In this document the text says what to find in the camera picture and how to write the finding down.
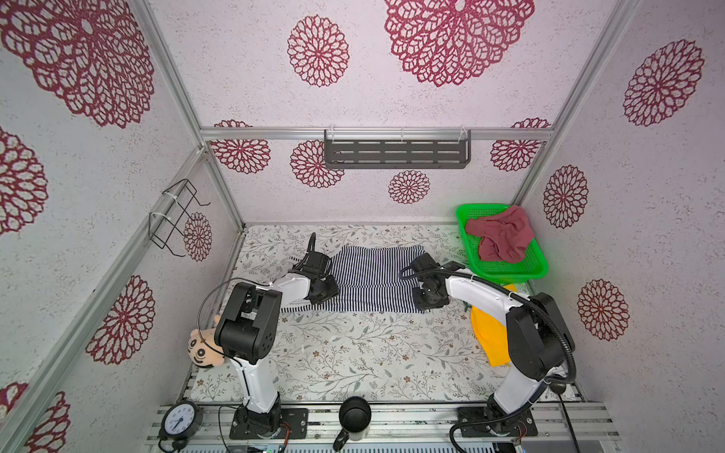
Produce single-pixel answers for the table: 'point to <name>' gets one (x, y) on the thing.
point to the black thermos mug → (355, 419)
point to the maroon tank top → (504, 237)
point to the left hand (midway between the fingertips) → (335, 292)
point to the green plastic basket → (531, 265)
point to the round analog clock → (179, 422)
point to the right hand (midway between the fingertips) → (421, 300)
